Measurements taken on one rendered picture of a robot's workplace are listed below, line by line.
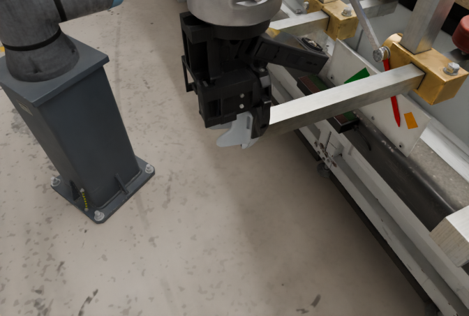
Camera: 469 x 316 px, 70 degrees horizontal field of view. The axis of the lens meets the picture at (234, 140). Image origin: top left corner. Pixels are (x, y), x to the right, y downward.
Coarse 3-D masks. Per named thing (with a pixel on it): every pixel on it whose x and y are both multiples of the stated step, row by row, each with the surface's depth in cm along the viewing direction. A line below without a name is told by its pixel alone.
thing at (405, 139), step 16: (336, 48) 71; (336, 64) 73; (352, 64) 68; (336, 80) 74; (400, 96) 59; (368, 112) 68; (384, 112) 64; (400, 112) 60; (416, 112) 57; (384, 128) 65; (400, 128) 61; (416, 128) 58; (400, 144) 62
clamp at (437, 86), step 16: (400, 48) 56; (432, 48) 55; (400, 64) 57; (416, 64) 54; (432, 64) 52; (432, 80) 52; (448, 80) 50; (464, 80) 52; (432, 96) 53; (448, 96) 54
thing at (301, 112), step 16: (464, 64) 56; (368, 80) 51; (384, 80) 51; (400, 80) 51; (416, 80) 53; (320, 96) 49; (336, 96) 49; (352, 96) 49; (368, 96) 50; (384, 96) 52; (272, 112) 47; (288, 112) 47; (304, 112) 47; (320, 112) 48; (336, 112) 50; (272, 128) 46; (288, 128) 48
